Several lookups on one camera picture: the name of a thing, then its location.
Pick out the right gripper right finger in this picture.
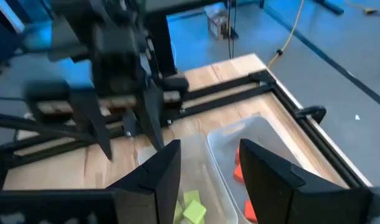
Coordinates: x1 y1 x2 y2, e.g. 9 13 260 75
239 138 380 224

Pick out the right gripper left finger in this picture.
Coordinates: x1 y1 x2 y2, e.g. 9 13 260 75
0 139 182 224

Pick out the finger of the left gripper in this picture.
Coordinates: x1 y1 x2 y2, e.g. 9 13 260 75
135 83 165 151
68 90 113 161

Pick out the green rectangular block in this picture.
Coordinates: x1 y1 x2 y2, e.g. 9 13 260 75
173 200 185 224
183 189 202 207

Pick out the green cube block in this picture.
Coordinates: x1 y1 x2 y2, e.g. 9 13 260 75
182 200 207 224

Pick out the black desk leg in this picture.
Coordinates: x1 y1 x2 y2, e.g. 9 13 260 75
145 12 178 78

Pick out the clear plastic bin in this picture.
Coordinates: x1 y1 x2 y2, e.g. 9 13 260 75
136 133 239 224

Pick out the dark grey desk top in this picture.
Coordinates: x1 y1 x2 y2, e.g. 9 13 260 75
142 0 231 16

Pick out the black table clamp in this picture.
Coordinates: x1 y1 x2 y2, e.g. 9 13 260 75
295 105 328 124

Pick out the white printed box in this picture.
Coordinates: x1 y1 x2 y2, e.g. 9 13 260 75
204 3 233 40

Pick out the black metal floor leg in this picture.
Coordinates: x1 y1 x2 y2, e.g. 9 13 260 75
312 0 345 16

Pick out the black aluminium table frame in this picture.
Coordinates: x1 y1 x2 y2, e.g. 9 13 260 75
0 68 369 190

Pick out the black floor cable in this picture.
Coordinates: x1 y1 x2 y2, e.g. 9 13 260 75
227 0 233 60

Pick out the yellow floor cable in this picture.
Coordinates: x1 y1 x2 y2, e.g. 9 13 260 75
267 0 305 68

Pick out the yellow cable with plug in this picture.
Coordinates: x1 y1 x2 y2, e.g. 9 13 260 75
345 0 379 16

